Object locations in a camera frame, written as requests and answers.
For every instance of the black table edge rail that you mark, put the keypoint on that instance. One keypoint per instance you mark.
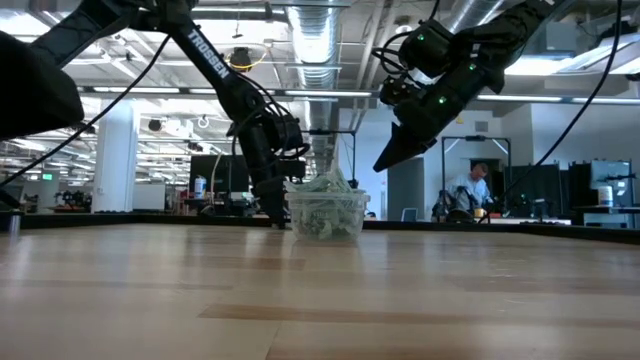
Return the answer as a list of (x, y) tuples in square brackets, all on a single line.
[(100, 219)]

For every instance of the green exit sign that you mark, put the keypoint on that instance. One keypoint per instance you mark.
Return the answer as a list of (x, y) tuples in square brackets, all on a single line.
[(47, 176)]

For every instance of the grey ceiling air unit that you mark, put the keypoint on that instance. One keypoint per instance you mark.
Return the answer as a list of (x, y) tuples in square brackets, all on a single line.
[(560, 37)]

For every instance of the silver slanted air duct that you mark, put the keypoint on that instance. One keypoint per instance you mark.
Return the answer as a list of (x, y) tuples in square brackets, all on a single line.
[(470, 12)]

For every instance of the white wipes bottle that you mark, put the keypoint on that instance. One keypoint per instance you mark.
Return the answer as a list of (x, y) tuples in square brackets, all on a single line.
[(200, 187)]

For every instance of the grey cabinet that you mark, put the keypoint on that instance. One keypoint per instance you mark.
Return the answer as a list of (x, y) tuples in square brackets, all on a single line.
[(610, 172)]

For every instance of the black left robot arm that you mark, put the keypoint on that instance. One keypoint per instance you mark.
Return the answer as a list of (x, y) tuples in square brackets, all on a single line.
[(210, 55)]

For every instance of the white round column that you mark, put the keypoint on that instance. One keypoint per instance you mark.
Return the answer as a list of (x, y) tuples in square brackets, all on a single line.
[(115, 165)]

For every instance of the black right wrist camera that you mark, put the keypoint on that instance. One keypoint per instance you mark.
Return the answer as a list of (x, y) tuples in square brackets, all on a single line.
[(397, 90)]

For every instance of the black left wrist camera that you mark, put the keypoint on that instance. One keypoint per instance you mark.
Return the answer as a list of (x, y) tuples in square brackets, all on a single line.
[(295, 170)]

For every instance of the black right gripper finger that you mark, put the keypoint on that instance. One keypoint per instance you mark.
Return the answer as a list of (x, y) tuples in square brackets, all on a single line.
[(402, 147)]

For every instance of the silver metal post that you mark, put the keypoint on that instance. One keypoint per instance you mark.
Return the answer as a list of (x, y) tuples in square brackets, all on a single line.
[(14, 225)]

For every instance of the black monitor screen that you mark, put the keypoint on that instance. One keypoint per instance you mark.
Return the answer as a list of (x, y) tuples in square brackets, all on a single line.
[(220, 172)]

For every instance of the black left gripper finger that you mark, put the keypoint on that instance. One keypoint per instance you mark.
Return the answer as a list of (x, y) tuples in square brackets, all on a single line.
[(279, 210)]

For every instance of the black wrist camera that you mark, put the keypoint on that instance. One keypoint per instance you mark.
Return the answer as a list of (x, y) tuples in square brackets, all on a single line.
[(397, 90), (295, 170)]

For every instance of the clear plastic container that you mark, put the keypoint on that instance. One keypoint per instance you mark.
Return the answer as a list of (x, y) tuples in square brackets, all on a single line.
[(300, 200)]

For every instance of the black round rail clamp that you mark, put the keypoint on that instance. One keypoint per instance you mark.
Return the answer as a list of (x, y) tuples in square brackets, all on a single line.
[(457, 216)]

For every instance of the green stevia packet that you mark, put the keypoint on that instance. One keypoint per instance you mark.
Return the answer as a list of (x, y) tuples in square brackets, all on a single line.
[(345, 225), (300, 185), (312, 225), (335, 181)]

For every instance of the white canister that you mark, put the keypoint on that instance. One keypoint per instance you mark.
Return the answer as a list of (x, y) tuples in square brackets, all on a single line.
[(605, 196)]

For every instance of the grey door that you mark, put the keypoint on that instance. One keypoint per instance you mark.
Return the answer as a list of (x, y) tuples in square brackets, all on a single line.
[(405, 195)]

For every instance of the overhead light bar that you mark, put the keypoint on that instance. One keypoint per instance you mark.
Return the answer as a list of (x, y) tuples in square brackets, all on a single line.
[(125, 90)]

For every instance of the black divider panel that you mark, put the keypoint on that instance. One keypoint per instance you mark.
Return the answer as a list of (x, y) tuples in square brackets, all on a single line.
[(535, 190)]

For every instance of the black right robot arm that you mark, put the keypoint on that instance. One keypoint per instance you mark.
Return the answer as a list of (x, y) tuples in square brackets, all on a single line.
[(510, 30)]

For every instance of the white chair back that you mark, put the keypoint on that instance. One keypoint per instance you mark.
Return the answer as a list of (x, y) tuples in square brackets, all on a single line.
[(410, 215)]

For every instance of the white cabinet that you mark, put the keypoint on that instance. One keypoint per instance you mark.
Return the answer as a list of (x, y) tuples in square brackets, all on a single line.
[(148, 197)]

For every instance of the person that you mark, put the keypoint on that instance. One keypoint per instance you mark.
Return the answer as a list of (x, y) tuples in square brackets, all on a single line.
[(472, 190)]

